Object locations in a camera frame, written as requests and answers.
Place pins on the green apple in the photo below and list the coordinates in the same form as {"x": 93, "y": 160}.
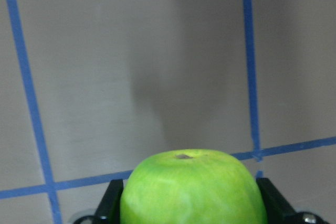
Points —
{"x": 192, "y": 186}

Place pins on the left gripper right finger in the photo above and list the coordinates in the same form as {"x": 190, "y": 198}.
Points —
{"x": 279, "y": 210}

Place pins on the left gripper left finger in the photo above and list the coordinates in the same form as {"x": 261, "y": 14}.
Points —
{"x": 108, "y": 210}

